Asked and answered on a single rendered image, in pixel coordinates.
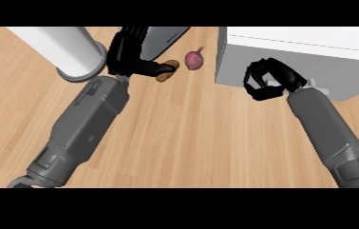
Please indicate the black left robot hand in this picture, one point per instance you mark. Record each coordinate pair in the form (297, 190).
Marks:
(124, 57)

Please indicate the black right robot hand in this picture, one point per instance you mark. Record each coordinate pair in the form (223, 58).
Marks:
(275, 74)

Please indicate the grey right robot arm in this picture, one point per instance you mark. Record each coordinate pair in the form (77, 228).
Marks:
(327, 131)

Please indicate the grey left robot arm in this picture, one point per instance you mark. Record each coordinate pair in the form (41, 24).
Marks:
(78, 128)

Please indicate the brown potato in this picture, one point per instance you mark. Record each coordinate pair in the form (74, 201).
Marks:
(168, 71)

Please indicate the white paper towel roll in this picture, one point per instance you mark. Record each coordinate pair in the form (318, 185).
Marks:
(69, 52)

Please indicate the purple red onion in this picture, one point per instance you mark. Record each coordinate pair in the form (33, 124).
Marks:
(194, 60)

